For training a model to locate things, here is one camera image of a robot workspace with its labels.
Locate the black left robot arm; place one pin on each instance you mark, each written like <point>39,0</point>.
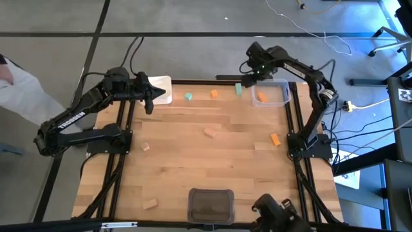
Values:
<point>72,120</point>

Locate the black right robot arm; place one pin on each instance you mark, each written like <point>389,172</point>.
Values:
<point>299,71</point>

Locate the white paper sheet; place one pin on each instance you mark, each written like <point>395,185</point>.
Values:
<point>351,178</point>

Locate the grey office chair base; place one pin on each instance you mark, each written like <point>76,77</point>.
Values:
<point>391,32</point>

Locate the black floor bar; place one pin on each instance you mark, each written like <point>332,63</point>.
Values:
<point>367,82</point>

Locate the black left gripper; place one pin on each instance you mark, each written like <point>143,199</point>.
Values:
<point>141,85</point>

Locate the silver bracket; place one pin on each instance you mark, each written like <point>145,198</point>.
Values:
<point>119,225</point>

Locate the black white fiducial tag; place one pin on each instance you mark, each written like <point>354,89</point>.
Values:
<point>406,95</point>

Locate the black diagonal beam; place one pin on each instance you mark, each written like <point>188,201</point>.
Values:
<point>370,159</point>

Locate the smoky dark plastic tray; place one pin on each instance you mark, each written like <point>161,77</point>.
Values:
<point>210,206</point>

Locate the long natural wood block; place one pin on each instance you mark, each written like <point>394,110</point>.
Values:
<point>209,132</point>
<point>150,204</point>

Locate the long orange block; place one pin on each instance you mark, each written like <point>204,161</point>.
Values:
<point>275,139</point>
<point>262,97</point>

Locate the black aluminium table frame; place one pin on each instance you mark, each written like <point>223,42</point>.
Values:
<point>199,81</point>

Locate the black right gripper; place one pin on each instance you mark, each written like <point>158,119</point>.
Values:
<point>262,72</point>

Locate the white plastic bin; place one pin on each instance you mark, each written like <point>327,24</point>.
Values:
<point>162,83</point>

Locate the small teal cube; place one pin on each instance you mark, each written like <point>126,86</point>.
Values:
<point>188,96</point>

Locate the yellow power strip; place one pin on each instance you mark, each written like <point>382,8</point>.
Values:
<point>348,105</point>

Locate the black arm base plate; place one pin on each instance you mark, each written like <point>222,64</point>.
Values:
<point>322,151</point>
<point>96,148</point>

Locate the small natural wood cube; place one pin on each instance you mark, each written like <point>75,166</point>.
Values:
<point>145,146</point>

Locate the person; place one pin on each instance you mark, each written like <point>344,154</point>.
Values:
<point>29,93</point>

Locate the grey side desk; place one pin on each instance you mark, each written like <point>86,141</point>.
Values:
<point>400,129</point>

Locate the clear plastic bin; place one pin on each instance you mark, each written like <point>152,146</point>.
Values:
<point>273,101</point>

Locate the long teal block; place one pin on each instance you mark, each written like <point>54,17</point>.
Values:
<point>238,89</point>

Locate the grey cabinet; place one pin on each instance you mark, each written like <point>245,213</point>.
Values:
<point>399,193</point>

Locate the black crossbeam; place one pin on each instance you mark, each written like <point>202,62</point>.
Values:
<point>48,225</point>

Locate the blue floor object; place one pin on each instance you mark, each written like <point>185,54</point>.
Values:
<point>11,149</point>

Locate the small orange cube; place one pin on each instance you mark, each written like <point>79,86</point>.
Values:
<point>214,93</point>

